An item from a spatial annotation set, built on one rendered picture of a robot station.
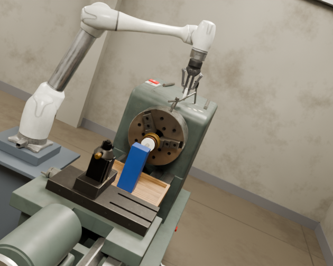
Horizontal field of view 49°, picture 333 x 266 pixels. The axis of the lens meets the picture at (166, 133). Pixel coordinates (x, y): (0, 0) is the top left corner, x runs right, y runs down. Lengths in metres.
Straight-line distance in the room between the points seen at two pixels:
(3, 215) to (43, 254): 1.36
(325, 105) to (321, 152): 0.54
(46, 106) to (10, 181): 0.45
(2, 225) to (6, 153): 0.43
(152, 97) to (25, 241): 1.40
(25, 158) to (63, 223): 1.09
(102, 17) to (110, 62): 2.67
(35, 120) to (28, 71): 3.09
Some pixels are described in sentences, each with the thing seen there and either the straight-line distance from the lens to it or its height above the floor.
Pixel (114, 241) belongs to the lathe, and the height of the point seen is 0.92.
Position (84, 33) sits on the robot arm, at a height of 1.44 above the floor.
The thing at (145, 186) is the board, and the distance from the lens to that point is 1.88.
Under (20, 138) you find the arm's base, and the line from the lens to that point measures 2.09.
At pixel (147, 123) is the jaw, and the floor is 1.15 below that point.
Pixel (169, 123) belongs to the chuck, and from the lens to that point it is 1.95.
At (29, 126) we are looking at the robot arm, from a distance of 2.04.
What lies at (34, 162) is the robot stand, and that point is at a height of 0.77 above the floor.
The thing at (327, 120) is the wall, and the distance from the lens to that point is 4.48.
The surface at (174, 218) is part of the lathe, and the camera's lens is 2.43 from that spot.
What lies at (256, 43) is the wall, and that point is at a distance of 4.30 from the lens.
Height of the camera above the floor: 1.71
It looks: 17 degrees down
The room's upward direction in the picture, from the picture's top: 22 degrees clockwise
